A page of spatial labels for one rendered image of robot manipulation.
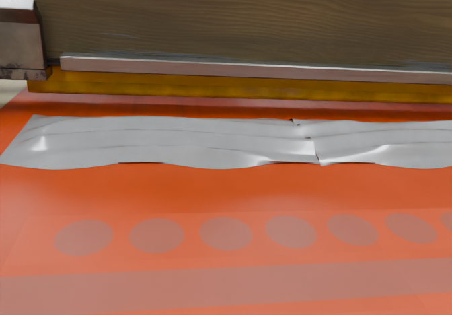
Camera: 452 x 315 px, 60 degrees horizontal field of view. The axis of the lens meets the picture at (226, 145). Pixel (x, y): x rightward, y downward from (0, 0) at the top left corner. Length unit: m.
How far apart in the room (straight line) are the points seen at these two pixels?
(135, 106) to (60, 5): 0.08
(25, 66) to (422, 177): 0.26
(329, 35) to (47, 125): 0.21
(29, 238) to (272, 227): 0.10
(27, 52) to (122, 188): 0.13
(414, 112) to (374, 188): 0.16
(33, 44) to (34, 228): 0.14
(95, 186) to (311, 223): 0.11
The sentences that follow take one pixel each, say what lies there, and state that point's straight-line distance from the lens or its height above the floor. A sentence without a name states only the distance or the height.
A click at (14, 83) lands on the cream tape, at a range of 0.37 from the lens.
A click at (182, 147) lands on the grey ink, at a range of 0.23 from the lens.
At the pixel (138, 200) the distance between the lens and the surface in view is 0.19.
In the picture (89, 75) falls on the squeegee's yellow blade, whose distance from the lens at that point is 0.31.
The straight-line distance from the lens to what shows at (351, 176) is 0.24.
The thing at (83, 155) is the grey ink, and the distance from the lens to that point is 0.23.
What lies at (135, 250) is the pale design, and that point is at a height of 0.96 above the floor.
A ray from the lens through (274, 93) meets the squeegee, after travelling 0.32.
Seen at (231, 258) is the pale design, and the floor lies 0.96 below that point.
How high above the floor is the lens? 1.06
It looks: 25 degrees down
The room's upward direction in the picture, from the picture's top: 5 degrees clockwise
